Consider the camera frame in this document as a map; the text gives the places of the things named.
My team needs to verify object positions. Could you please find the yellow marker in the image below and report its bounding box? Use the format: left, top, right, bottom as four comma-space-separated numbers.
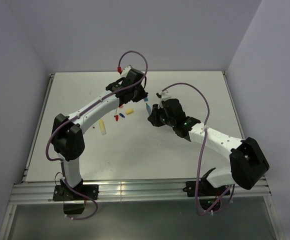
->
98, 119, 107, 135

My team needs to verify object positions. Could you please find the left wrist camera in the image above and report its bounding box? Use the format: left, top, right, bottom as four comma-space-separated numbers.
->
120, 65, 133, 78

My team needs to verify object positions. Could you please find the aluminium rail frame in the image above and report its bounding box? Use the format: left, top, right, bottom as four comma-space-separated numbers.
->
0, 72, 286, 240

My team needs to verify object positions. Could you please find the purple cable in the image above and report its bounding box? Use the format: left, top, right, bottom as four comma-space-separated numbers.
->
159, 83, 235, 217
45, 50, 149, 221

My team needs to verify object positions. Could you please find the yellow marker cap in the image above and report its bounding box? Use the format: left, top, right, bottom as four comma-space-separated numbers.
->
125, 108, 134, 115

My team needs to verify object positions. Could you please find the light blue marker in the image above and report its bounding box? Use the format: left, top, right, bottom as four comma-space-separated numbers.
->
145, 102, 152, 116

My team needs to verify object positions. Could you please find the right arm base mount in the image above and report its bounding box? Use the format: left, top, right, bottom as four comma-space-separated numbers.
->
182, 181, 228, 211

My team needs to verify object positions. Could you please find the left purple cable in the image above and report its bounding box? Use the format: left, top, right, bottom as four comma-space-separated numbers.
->
45, 50, 149, 221

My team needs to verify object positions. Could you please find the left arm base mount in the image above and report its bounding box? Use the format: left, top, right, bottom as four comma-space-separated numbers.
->
52, 184, 99, 216

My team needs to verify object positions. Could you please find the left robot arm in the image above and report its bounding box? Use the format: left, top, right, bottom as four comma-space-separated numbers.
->
45, 66, 148, 200

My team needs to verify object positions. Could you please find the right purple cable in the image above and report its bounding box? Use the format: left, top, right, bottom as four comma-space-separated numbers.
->
159, 83, 235, 217

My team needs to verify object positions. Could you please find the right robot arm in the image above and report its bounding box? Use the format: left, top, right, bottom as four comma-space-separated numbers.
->
147, 98, 270, 197

